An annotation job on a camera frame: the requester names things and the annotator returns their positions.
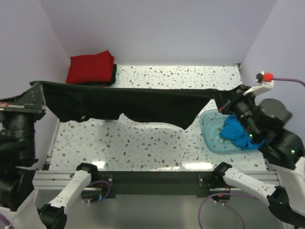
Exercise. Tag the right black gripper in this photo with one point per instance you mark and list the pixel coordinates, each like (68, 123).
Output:
(225, 108)

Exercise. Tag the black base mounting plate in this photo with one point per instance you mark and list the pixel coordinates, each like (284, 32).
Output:
(154, 189)

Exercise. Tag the blue crumpled t shirt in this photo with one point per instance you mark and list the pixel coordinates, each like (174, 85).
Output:
(234, 131)

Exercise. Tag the black t shirt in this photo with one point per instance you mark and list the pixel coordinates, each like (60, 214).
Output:
(178, 107)

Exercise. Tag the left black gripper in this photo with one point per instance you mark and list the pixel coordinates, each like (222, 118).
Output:
(32, 100)

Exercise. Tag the clear blue plastic basin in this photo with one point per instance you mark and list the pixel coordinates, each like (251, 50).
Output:
(211, 123)

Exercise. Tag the red folded t shirt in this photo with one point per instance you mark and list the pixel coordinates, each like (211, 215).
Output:
(90, 68)

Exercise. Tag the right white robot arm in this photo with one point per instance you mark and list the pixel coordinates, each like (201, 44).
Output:
(284, 150)

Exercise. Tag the green folded t shirt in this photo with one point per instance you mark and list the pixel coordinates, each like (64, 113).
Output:
(112, 80)

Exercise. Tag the aluminium rail frame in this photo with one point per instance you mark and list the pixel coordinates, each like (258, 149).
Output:
(59, 179)

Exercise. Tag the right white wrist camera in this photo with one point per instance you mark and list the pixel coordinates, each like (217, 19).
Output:
(264, 83)

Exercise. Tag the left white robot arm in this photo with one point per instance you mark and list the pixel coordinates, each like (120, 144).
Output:
(17, 155)

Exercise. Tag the dark folded t shirt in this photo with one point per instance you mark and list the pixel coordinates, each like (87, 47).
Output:
(90, 84)

